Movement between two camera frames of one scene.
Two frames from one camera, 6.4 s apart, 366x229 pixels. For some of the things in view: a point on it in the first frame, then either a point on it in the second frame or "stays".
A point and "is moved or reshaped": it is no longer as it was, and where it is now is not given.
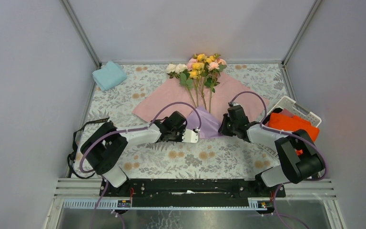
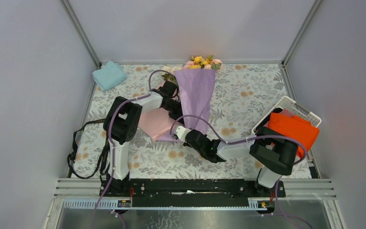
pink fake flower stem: x=216 y=67 -> x=217 y=64
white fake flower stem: x=179 y=71 -> x=169 y=76
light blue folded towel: x=109 y=76 stays
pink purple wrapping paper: x=201 y=103 is moved or reshaped
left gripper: x=181 y=130 -> x=178 y=114
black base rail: x=191 y=193 stays
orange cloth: x=292 y=124 stays
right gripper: x=222 y=129 -> x=186 y=143
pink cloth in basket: x=285 y=111 stays
